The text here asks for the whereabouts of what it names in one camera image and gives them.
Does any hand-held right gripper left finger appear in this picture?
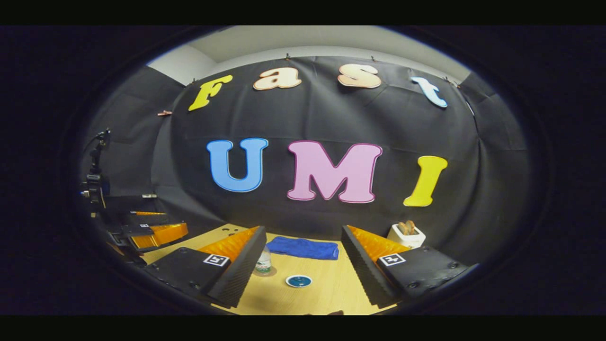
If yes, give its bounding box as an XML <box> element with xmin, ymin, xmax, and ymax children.
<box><xmin>144</xmin><ymin>225</ymin><xmax>267</xmax><ymax>309</ymax></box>

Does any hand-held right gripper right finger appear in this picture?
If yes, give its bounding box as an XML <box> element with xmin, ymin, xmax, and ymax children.
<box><xmin>340</xmin><ymin>225</ymin><xmax>474</xmax><ymax>308</ymax></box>

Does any clear plastic water bottle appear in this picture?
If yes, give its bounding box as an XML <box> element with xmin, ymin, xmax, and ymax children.
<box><xmin>255</xmin><ymin>246</ymin><xmax>273</xmax><ymax>275</ymax></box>

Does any white toy toaster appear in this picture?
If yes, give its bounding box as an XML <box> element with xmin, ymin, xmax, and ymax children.
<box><xmin>387</xmin><ymin>223</ymin><xmax>426</xmax><ymax>250</ymax></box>

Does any blue towel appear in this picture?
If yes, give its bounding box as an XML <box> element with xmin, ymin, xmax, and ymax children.
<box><xmin>266</xmin><ymin>236</ymin><xmax>339</xmax><ymax>260</ymax></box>

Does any black backdrop cloth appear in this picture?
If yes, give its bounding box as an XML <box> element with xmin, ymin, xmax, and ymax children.
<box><xmin>80</xmin><ymin>56</ymin><xmax>531</xmax><ymax>266</ymax></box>

